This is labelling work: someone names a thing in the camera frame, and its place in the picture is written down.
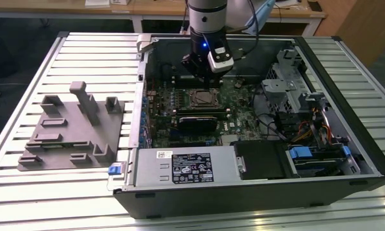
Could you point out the grey parts rack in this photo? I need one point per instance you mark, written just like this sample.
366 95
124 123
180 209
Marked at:
76 120

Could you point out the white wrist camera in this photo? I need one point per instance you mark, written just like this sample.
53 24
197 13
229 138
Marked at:
221 61

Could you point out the green motherboard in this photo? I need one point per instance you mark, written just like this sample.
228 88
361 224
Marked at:
244 120

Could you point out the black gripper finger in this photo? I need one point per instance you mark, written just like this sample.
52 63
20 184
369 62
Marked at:
193 68
217 80

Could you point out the blue case latch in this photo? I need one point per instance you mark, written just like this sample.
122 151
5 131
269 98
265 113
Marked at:
114 169

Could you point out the black silver PC case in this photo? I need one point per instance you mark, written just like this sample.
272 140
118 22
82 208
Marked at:
244 199

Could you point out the black graphics card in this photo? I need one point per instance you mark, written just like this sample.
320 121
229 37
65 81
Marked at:
197 125

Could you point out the black plastic drive box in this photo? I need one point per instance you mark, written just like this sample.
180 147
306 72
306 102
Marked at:
260 161

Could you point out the silver power supply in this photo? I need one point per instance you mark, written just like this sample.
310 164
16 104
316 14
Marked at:
146 168

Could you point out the black phone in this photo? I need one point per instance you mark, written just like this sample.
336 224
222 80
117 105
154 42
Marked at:
314 6

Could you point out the CPU socket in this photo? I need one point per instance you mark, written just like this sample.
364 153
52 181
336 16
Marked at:
188 106

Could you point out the green RAM stick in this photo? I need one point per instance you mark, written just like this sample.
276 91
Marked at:
57 145

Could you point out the brown wooden cabinet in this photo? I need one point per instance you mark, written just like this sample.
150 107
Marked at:
365 24

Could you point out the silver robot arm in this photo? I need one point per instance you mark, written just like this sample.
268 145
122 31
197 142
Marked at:
206 16

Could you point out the silver drive cage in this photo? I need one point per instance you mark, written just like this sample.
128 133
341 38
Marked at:
274 85

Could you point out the wooden desk white frame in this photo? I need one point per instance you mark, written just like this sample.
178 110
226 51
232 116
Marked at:
130 9

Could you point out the round coin battery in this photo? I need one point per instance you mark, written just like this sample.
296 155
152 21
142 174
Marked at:
238 84

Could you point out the blue disk carrier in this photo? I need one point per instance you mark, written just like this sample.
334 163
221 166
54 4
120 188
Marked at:
300 152

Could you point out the silver chipset heatsink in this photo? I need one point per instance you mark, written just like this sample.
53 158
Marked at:
230 139

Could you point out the white paper box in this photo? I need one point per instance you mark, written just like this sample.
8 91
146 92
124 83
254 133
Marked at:
97 2
120 2

